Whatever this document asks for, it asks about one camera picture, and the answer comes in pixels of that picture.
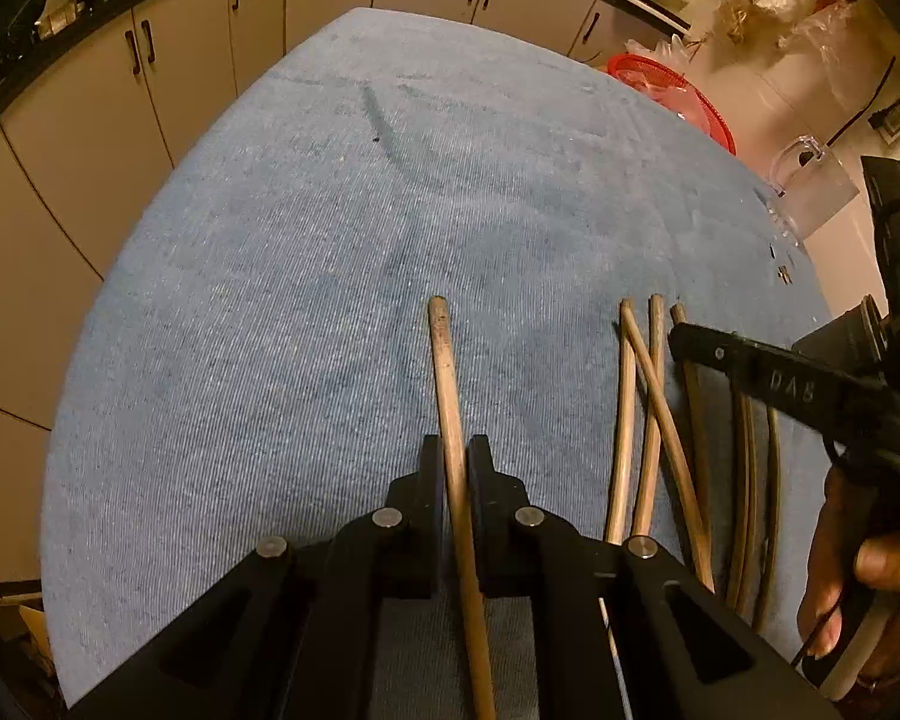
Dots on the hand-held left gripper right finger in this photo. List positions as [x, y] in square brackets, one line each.
[495, 525]

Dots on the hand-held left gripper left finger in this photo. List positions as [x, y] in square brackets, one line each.
[429, 510]

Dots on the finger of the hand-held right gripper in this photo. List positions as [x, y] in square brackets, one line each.
[765, 379]

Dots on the dark wooden chopstick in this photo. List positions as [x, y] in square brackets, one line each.
[746, 480]

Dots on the thick light wooden chopstick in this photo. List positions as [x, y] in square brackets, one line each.
[446, 390]

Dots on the small brown scraps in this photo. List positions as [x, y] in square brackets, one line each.
[784, 274]

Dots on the clear plastic pitcher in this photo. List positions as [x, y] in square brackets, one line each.
[817, 191]

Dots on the blue tablecloth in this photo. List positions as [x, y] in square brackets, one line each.
[307, 277]

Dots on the red plastic basket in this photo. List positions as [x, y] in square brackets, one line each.
[701, 109]

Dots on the clear plastic bag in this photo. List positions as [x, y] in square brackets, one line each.
[660, 52]

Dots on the beige kitchen cabinets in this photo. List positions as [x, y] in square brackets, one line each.
[67, 127]

